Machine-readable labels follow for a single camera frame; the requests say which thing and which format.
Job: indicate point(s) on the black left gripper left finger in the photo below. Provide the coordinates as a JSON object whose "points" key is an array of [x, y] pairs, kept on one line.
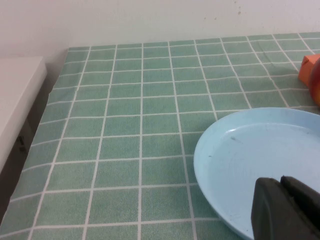
{"points": [[270, 215]]}

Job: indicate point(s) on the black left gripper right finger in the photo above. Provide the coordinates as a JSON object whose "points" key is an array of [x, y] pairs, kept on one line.
{"points": [[303, 200]]}

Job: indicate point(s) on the light blue plate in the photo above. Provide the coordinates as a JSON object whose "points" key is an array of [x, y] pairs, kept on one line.
{"points": [[237, 160]]}

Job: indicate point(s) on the red apple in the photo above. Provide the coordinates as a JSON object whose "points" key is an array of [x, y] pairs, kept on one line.
{"points": [[316, 85]]}

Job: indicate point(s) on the orange block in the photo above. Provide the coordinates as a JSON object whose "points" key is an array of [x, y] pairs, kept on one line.
{"points": [[305, 70]]}

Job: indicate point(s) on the green checked tablecloth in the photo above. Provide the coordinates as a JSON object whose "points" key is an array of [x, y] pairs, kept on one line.
{"points": [[125, 125]]}

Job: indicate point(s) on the white furniture top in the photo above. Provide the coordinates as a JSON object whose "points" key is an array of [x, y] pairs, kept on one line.
{"points": [[17, 95]]}

